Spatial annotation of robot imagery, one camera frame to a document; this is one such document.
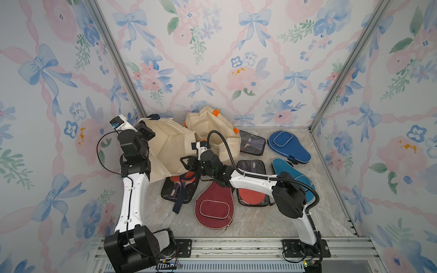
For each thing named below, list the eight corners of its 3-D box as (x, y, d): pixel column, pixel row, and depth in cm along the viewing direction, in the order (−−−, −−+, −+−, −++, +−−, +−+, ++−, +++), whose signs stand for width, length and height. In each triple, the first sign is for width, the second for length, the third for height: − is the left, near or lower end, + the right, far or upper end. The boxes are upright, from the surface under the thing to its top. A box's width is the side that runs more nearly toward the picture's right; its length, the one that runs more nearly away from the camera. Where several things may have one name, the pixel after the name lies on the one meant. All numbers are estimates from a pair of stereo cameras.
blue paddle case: (273, 164, 104) (275, 159, 100) (266, 136, 119) (268, 131, 115) (309, 164, 104) (312, 159, 100) (298, 136, 119) (301, 131, 115)
